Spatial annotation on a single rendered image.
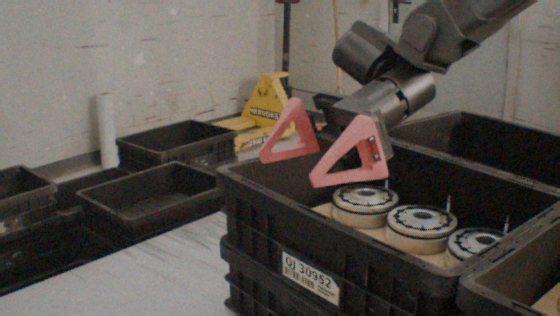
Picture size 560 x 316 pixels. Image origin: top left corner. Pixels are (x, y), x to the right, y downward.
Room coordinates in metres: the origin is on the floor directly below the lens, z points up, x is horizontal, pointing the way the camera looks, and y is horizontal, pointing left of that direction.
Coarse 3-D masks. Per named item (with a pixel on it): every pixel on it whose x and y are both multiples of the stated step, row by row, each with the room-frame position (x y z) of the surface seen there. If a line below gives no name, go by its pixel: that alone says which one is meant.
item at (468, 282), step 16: (544, 224) 0.54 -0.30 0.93; (528, 240) 0.50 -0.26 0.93; (496, 256) 0.47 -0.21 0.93; (512, 256) 0.47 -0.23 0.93; (480, 272) 0.44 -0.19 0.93; (464, 288) 0.42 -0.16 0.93; (480, 288) 0.41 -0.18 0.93; (464, 304) 0.41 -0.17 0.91; (480, 304) 0.40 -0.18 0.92; (496, 304) 0.39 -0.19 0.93; (512, 304) 0.38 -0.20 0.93
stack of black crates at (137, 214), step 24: (168, 168) 1.75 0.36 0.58; (192, 168) 1.71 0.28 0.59; (96, 192) 1.53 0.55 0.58; (120, 192) 1.60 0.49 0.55; (144, 192) 1.67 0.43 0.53; (168, 192) 1.74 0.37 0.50; (192, 192) 1.71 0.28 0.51; (216, 192) 1.52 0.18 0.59; (96, 216) 1.43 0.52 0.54; (120, 216) 1.32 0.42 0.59; (144, 216) 1.33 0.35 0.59; (168, 216) 1.40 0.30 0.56; (192, 216) 1.47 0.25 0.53; (96, 240) 1.42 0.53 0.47; (120, 240) 1.35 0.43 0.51; (144, 240) 1.33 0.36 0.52
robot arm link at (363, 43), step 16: (416, 16) 0.60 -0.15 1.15; (352, 32) 0.69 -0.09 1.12; (368, 32) 0.67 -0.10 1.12; (384, 32) 0.66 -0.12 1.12; (416, 32) 0.60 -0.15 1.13; (432, 32) 0.59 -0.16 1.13; (336, 48) 0.68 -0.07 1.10; (352, 48) 0.67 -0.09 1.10; (368, 48) 0.66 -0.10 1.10; (384, 48) 0.65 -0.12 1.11; (400, 48) 0.61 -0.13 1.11; (416, 48) 0.59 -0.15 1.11; (336, 64) 0.69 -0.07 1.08; (352, 64) 0.66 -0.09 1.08; (368, 64) 0.65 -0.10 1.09; (416, 64) 0.60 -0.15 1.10; (432, 64) 0.63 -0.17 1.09; (448, 64) 0.65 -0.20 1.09; (368, 80) 0.66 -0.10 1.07
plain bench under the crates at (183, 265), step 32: (192, 224) 1.05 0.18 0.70; (224, 224) 1.06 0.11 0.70; (128, 256) 0.91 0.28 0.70; (160, 256) 0.91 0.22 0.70; (192, 256) 0.91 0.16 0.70; (32, 288) 0.77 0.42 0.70; (64, 288) 0.78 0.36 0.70; (96, 288) 0.78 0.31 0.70; (128, 288) 0.79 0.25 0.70; (160, 288) 0.80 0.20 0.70; (192, 288) 0.80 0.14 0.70; (224, 288) 0.80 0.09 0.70
